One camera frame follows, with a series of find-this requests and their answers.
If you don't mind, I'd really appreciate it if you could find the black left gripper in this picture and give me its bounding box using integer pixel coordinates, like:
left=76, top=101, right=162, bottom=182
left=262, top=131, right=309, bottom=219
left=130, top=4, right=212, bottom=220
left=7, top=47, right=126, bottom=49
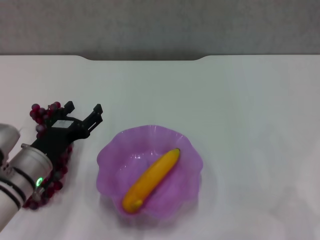
left=29, top=100, right=104, bottom=163

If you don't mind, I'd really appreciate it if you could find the dark red grape bunch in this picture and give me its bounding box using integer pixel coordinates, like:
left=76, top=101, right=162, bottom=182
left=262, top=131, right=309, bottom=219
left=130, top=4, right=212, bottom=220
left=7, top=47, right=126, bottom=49
left=22, top=101, right=74, bottom=210

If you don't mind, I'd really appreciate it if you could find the yellow banana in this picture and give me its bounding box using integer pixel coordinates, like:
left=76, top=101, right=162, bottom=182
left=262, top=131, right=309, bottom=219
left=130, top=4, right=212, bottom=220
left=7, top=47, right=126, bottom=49
left=121, top=147, right=181, bottom=214

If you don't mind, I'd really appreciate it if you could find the purple translucent scalloped bowl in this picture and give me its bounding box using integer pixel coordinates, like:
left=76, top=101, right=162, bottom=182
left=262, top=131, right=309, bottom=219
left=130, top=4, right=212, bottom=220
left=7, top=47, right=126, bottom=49
left=96, top=124, right=205, bottom=221

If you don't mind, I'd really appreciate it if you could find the gray fabric partition panel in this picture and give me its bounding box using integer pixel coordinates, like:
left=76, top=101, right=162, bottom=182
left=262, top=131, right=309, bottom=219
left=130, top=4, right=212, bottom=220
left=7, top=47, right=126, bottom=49
left=0, top=0, right=320, bottom=62

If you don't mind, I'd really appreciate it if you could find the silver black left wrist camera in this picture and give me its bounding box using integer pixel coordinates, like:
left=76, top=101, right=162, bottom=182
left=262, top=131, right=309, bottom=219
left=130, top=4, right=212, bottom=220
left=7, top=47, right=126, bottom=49
left=0, top=123, right=21, bottom=161

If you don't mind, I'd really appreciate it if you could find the black wrist cable silver plug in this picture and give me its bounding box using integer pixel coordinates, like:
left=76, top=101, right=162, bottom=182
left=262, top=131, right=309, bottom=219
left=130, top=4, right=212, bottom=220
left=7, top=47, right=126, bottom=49
left=32, top=172, right=57, bottom=202

